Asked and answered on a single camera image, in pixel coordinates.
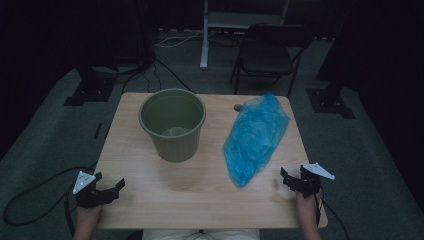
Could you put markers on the white metal stand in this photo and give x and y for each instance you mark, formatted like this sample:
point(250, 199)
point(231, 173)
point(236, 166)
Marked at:
point(205, 43)

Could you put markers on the person's left hand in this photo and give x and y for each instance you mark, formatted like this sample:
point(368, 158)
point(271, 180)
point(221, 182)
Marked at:
point(88, 213)

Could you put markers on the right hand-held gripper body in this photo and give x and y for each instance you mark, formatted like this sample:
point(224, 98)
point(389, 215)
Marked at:
point(310, 181)

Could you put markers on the person's right hand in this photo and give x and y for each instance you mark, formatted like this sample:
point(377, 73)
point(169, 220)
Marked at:
point(305, 206)

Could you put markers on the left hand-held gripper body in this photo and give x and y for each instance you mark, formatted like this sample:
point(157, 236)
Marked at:
point(87, 196)

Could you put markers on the person's light clothing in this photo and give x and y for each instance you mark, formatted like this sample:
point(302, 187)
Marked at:
point(200, 234)

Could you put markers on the blue plastic bag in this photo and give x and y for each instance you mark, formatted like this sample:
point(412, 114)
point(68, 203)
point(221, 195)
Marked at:
point(255, 140)

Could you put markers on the black stand with base plate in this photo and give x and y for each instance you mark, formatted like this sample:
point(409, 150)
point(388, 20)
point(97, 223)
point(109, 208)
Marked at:
point(91, 90)
point(328, 100)

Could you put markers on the black floor strips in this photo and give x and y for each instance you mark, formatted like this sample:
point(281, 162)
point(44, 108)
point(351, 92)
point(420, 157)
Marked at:
point(98, 130)

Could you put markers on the black folding chair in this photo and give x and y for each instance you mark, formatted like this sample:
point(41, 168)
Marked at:
point(266, 55)

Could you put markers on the green plastic bin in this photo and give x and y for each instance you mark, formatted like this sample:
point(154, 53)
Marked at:
point(171, 133)

